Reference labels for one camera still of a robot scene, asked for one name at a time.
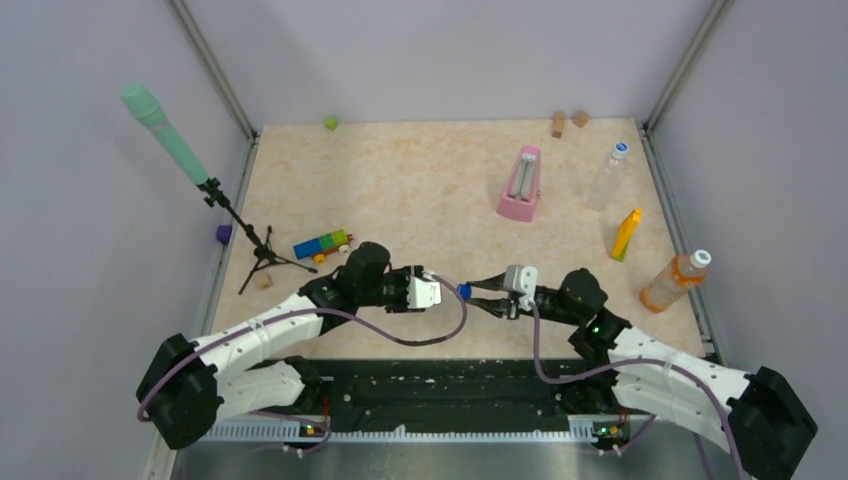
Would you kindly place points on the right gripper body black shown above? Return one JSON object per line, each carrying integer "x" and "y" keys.
{"x": 515, "y": 310}

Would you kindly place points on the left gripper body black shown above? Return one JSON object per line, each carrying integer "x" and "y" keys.
{"x": 394, "y": 289}

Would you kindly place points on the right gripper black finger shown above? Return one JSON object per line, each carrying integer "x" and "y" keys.
{"x": 498, "y": 308}
{"x": 494, "y": 283}

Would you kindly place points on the clear bottle blue label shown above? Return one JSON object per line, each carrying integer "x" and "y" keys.
{"x": 451, "y": 288}

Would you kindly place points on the blue bottle cap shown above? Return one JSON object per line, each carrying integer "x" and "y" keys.
{"x": 465, "y": 290}

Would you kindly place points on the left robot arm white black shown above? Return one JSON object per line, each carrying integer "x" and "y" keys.
{"x": 193, "y": 384}

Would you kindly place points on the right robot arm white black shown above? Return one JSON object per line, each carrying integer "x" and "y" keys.
{"x": 757, "y": 418}

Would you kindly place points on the clear bottle white cap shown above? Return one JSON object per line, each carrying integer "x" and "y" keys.
{"x": 608, "y": 177}

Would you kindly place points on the orange juice bottle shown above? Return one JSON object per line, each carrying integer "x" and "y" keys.
{"x": 682, "y": 274}

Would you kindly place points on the pink metronome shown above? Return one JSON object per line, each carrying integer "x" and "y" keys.
{"x": 519, "y": 198}

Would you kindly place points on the toy brick car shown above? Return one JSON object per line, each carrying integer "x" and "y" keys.
{"x": 319, "y": 248}

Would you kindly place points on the wooden cube near tripod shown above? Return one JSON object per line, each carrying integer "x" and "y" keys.
{"x": 263, "y": 280}

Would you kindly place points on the black microphone tripod stand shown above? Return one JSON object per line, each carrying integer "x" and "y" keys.
{"x": 265, "y": 256}

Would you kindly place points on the tall wooden block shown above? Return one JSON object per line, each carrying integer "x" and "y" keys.
{"x": 558, "y": 124}

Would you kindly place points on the small wooden cube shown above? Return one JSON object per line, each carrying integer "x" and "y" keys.
{"x": 580, "y": 118}

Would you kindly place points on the purple small block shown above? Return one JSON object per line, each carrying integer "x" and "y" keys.
{"x": 223, "y": 234}

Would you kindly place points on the green microphone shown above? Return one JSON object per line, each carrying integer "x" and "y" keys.
{"x": 145, "y": 108}

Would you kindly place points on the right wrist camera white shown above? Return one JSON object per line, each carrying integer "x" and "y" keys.
{"x": 520, "y": 275}

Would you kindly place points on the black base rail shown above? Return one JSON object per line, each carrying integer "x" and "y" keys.
{"x": 498, "y": 396}

